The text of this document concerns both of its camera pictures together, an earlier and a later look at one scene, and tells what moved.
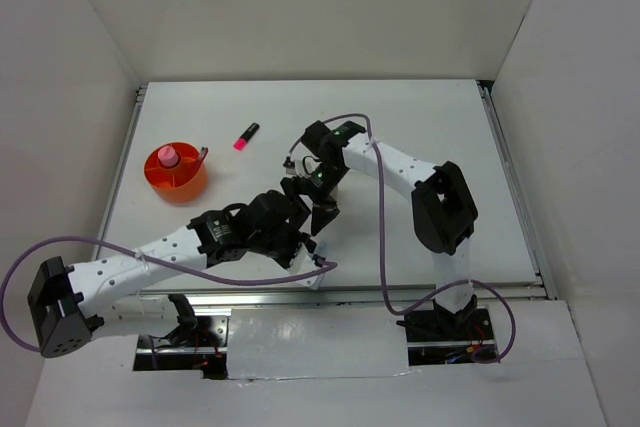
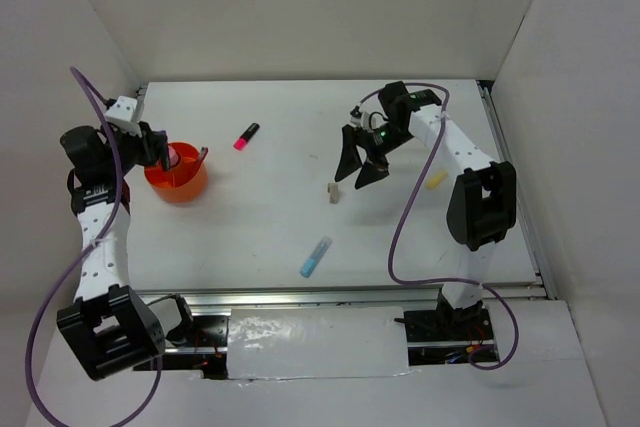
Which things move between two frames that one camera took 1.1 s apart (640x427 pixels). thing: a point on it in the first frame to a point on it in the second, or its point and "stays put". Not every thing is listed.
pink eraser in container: (167, 156) stays put
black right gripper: (322, 215) to (374, 168)
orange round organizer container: (177, 173) stays put
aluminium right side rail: (518, 185) stays put
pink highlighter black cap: (242, 141) stays put
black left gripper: (299, 240) to (144, 143)
